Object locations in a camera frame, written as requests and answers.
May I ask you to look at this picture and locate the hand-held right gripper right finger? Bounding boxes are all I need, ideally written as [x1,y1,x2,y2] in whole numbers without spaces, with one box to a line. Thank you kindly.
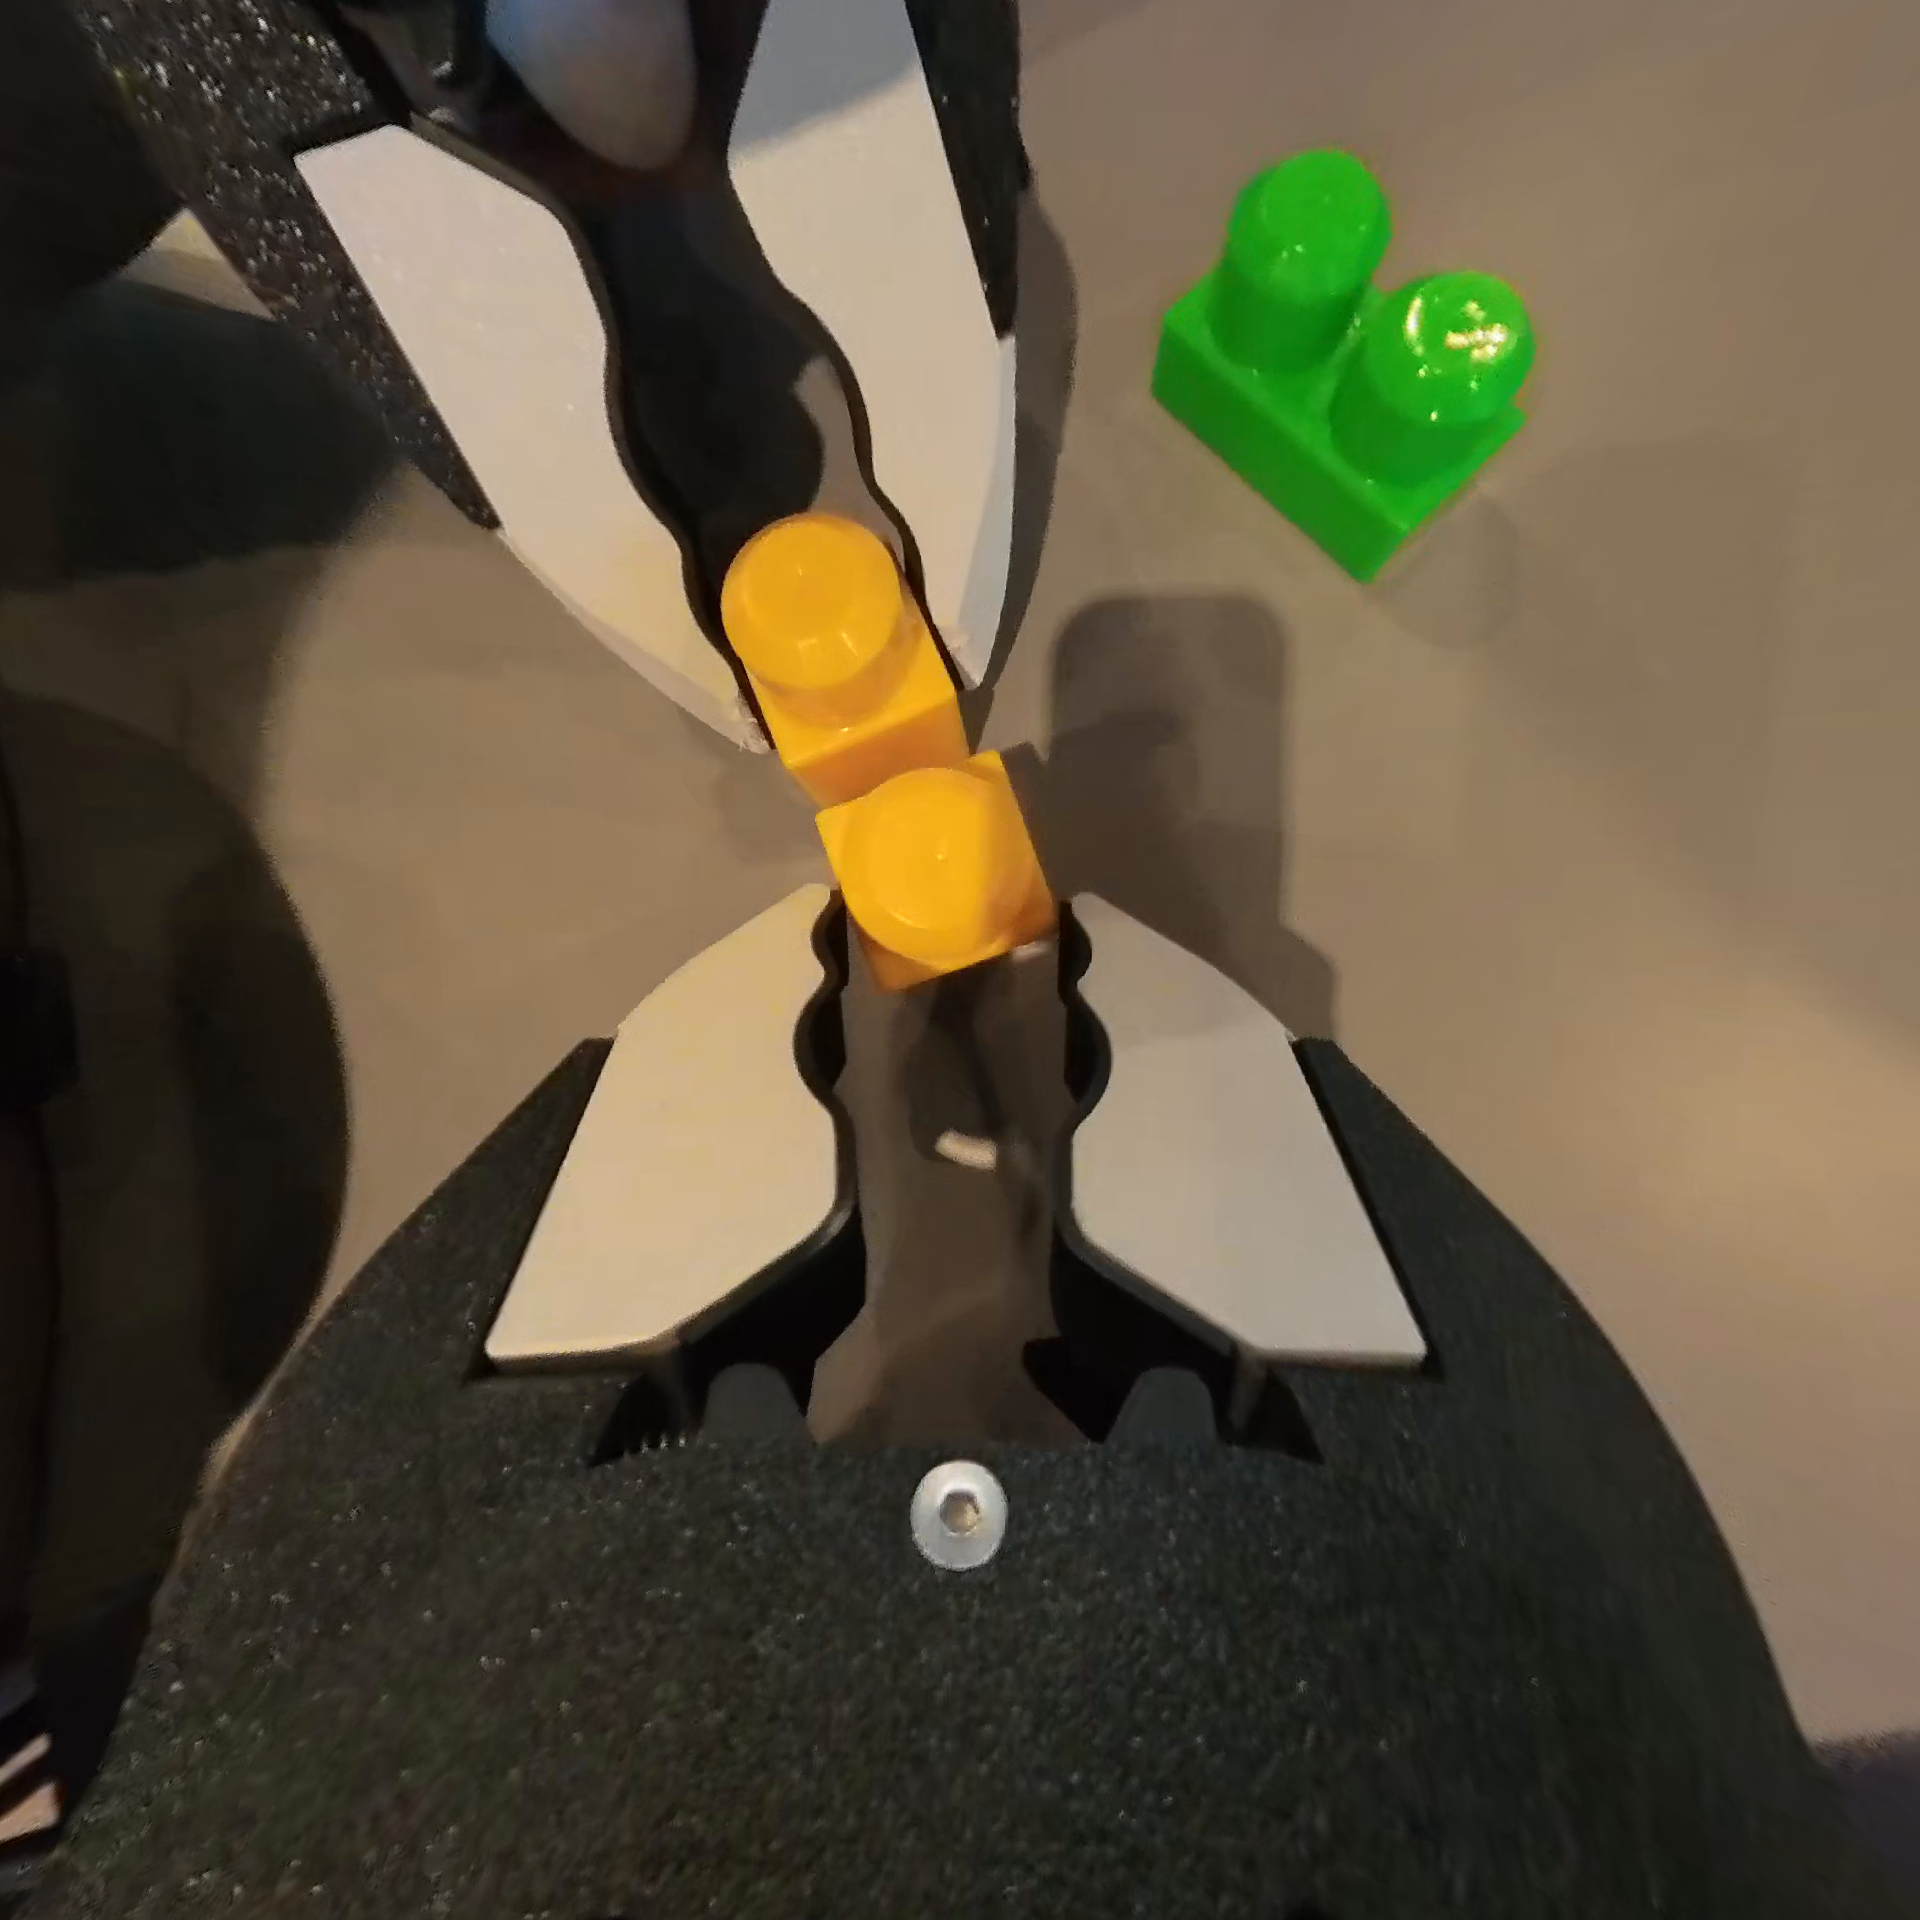
[1054,892,1430,1372]

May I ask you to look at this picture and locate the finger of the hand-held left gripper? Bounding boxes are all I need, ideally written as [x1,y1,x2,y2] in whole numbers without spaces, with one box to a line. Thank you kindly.
[293,118,769,749]
[723,0,1026,693]

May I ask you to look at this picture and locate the green two-stud building block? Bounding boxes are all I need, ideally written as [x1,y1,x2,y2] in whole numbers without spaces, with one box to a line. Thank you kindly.
[1149,143,1538,587]

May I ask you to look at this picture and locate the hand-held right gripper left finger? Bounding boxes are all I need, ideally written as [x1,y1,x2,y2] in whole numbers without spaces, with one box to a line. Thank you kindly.
[485,884,864,1377]

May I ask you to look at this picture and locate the yellow one-stud building block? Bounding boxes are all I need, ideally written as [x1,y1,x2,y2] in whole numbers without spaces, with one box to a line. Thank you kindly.
[815,749,1055,995]
[720,511,963,806]

